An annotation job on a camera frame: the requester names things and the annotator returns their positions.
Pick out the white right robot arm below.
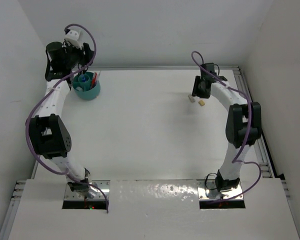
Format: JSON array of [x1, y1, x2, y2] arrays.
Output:
[[191, 63, 262, 192]]

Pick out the black cable at base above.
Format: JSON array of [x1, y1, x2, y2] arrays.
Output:
[[204, 172, 220, 192]]

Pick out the blue cap glue bottle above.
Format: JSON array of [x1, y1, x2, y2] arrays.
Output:
[[78, 74, 89, 83]]

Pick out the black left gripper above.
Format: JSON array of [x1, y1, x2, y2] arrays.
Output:
[[63, 41, 94, 70]]

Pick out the aluminium frame rail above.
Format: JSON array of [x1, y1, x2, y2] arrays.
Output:
[[232, 66, 276, 163]]

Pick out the black handled scissors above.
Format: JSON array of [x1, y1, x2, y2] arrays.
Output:
[[77, 64, 89, 76]]

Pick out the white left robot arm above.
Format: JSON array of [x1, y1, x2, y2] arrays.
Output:
[[25, 40, 98, 198]]

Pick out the teal round organizer container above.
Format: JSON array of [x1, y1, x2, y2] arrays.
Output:
[[72, 71, 101, 101]]

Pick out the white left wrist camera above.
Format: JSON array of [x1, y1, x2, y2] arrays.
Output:
[[64, 29, 83, 50]]

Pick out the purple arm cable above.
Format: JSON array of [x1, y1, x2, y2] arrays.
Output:
[[191, 51, 263, 202], [25, 23, 110, 214]]

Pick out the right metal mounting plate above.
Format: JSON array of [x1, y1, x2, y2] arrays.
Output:
[[197, 179, 244, 202]]

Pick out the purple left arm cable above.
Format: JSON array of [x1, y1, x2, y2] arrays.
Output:
[[25, 23, 110, 214]]

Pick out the metal mounting plate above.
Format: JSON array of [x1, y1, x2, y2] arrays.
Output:
[[63, 180, 110, 201], [197, 179, 244, 202]]

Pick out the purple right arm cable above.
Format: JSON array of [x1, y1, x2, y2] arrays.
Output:
[[191, 51, 263, 202]]

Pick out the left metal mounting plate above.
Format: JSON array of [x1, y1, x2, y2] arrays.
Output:
[[63, 180, 110, 201]]

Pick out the red gel pen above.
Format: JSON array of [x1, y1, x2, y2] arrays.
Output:
[[90, 72, 98, 89]]

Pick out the tan eraser block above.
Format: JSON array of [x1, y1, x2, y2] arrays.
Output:
[[198, 100, 205, 107]]

